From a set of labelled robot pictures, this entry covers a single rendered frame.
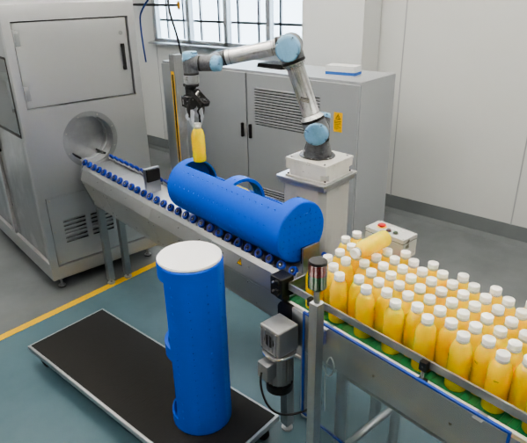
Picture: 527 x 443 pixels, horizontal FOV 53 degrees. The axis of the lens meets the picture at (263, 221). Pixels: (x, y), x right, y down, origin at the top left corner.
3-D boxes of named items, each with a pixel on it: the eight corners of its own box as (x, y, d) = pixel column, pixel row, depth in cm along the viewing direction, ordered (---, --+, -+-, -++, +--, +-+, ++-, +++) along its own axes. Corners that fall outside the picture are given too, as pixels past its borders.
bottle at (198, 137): (201, 163, 272) (199, 127, 264) (190, 162, 275) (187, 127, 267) (208, 159, 278) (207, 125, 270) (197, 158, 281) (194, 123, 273)
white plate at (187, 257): (214, 236, 240) (214, 239, 240) (152, 245, 233) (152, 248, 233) (229, 265, 216) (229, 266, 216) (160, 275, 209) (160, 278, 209)
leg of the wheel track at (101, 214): (113, 279, 411) (101, 206, 385) (116, 283, 407) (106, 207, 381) (106, 282, 408) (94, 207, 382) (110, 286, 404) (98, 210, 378)
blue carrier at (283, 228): (210, 202, 304) (210, 154, 294) (322, 254, 243) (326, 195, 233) (167, 212, 286) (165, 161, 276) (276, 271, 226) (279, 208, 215)
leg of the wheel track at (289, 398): (287, 421, 275) (287, 321, 249) (295, 428, 271) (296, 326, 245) (279, 427, 271) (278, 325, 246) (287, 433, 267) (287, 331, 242)
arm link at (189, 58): (196, 52, 251) (179, 52, 253) (197, 76, 256) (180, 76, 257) (201, 50, 258) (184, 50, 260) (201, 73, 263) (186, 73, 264)
